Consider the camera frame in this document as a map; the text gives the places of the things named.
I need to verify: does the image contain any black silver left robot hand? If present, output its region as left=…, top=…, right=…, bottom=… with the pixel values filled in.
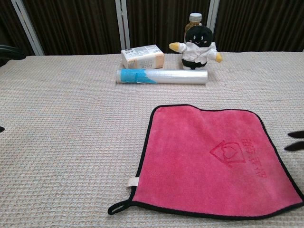
left=0, top=44, right=26, bottom=133

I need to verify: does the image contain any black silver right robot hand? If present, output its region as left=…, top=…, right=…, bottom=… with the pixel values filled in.
left=284, top=130, right=304, bottom=152

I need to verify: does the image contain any pink and grey cloth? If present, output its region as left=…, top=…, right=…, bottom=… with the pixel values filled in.
left=107, top=104, right=304, bottom=220

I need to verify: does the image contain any beige waffle-weave cloth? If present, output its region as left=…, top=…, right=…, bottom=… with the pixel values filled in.
left=0, top=50, right=304, bottom=228

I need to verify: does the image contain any small cardboard box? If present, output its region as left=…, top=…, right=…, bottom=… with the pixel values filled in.
left=121, top=44, right=165, bottom=70

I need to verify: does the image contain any black plush toy white coat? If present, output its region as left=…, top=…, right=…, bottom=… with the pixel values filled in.
left=168, top=25, right=223, bottom=70

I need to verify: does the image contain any clear plastic wrap roll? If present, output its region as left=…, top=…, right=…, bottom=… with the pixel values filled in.
left=115, top=68, right=209, bottom=85

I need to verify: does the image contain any juice bottle white cap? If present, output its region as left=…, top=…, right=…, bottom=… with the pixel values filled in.
left=184, top=13, right=203, bottom=43

